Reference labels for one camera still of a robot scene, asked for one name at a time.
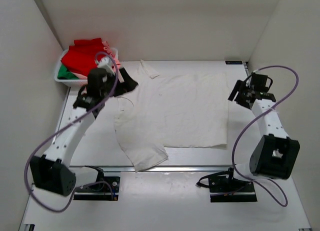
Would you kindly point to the pink t shirt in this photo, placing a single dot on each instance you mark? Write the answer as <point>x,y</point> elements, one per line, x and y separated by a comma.
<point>85,55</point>

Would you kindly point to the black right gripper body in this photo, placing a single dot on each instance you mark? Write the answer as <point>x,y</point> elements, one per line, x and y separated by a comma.
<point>241,96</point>

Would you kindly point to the aluminium table rail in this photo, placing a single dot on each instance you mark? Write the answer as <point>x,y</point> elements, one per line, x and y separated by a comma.
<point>140,131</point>

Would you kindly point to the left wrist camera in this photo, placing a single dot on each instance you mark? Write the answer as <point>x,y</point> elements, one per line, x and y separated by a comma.
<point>107,64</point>

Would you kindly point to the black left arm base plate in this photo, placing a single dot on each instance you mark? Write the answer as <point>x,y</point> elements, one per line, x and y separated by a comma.
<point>107,190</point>

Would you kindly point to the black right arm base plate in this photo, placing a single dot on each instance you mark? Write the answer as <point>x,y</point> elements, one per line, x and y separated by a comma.
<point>224,188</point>

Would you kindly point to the white plastic laundry basket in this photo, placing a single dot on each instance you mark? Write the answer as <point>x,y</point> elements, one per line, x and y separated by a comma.
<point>68,82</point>

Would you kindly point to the green t shirt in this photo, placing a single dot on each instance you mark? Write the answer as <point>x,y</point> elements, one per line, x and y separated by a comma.
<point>65,74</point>

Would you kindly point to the red t shirt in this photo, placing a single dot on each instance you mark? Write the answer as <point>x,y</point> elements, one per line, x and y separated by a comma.
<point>68,59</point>

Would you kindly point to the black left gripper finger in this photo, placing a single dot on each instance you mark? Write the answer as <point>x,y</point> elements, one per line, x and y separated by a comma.
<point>123,88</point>
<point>127,80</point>

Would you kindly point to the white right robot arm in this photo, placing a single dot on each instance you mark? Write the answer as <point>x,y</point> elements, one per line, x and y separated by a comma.
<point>276,153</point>

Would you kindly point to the white t shirt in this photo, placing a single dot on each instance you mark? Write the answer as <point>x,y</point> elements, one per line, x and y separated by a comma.
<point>152,82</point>

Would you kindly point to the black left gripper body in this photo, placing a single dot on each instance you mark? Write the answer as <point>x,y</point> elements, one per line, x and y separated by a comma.
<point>108,87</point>

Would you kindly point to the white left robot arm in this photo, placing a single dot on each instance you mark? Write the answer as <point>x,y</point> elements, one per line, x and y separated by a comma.
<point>51,171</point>

